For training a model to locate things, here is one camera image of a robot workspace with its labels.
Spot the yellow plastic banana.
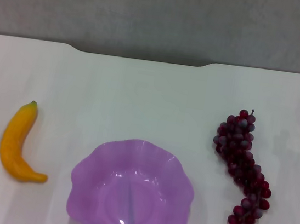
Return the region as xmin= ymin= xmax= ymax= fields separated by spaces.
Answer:
xmin=0 ymin=96 xmax=58 ymax=185

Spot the dark red grape bunch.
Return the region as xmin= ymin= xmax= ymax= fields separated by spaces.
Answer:
xmin=201 ymin=104 xmax=283 ymax=224

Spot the purple wavy-edged plastic plate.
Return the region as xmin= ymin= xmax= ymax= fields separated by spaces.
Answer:
xmin=64 ymin=130 xmax=201 ymax=224

